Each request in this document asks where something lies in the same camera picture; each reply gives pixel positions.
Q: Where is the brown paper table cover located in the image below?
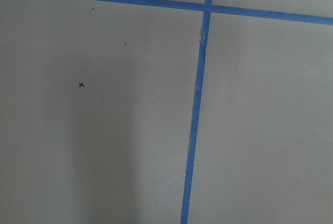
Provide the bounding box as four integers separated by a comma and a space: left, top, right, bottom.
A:
1, 0, 332, 223

